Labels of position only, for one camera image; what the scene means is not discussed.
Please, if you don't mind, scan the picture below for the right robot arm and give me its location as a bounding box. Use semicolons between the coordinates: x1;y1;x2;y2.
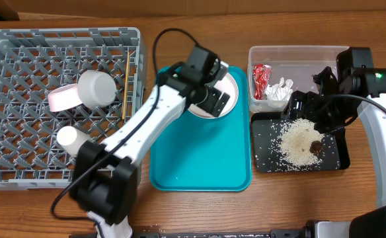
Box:
282;65;386;237

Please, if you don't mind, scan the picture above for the white paper cup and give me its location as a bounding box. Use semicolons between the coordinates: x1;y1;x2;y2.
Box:
57;126;91;157

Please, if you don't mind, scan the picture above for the clear plastic waste bin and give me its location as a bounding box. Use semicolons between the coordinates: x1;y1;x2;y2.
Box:
247;46;348;113

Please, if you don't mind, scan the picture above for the white round plate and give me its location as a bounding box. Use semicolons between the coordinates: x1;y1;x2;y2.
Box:
188;73;239;119

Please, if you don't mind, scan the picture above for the white tissue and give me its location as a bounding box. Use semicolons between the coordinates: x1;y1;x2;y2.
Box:
264;77;293;101

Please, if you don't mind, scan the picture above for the black food waste tray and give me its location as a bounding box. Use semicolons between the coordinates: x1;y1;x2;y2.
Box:
251;112;350;173

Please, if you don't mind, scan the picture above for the pink bowl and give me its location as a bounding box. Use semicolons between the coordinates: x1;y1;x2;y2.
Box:
47;83;82;112

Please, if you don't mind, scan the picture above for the grey plastic dishwasher rack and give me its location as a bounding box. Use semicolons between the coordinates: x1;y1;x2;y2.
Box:
0;27;147;190

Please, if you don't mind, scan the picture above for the brown food scrap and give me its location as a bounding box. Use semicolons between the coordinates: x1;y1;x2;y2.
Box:
309;140;324;156

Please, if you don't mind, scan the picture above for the wooden chopstick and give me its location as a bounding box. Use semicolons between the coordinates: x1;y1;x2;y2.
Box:
122;49;130;122

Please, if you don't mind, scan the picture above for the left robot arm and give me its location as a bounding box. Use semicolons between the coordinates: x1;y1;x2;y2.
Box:
57;62;190;237

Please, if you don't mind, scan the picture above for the red snack wrapper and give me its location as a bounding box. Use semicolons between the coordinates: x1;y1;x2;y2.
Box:
252;63;272;100

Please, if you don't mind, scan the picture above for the teal plastic tray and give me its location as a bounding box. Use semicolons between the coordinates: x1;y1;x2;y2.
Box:
149;66;252;192

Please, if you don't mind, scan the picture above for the white rice pile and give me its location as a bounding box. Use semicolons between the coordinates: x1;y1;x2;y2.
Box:
279;119;324;165

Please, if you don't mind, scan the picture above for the grey-green bowl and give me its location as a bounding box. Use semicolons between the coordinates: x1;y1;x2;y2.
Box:
77;70;117;110

